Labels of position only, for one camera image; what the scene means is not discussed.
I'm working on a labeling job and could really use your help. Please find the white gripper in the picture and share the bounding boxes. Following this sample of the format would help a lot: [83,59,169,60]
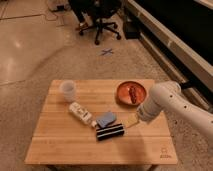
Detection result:
[125,100,162,128]

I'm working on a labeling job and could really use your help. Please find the red pepper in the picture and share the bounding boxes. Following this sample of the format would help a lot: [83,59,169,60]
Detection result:
[129,86,137,104]

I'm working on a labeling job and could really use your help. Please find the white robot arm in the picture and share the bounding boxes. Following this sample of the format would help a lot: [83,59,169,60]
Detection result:
[131,81,213,143]

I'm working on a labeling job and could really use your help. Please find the translucent white cup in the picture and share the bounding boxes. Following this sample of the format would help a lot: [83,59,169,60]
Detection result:
[59,80,76,103]

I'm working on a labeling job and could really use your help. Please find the blue sponge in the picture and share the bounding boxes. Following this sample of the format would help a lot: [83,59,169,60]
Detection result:
[96,112,116,128]

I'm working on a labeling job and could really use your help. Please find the wooden table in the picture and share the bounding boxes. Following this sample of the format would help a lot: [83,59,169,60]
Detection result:
[24,78,179,171]

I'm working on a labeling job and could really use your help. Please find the white plastic bottle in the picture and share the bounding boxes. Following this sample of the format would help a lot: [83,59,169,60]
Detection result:
[69,102,97,128]

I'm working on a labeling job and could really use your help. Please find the black box on floor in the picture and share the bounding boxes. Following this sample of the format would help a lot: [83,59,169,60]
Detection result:
[123,22,140,39]

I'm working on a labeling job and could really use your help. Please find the person legs with shoes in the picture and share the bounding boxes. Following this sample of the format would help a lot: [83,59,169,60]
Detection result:
[68,0,90,32]

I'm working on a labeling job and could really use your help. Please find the black office chair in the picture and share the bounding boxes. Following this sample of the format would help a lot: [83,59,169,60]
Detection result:
[79,0,122,45]

